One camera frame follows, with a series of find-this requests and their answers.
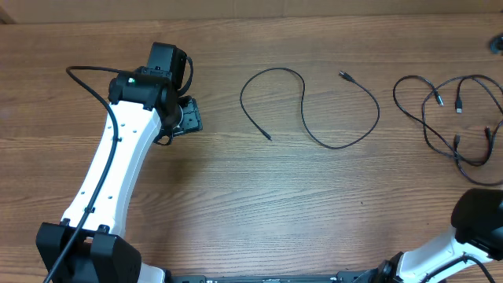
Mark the black USB cable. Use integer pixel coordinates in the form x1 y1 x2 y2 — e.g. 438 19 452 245
392 74 494 167
239 66 381 151
420 73 503 187

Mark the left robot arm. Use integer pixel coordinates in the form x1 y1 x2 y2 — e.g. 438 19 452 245
35 42 203 282

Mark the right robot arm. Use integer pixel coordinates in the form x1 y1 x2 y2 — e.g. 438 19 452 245
381 189 502 283

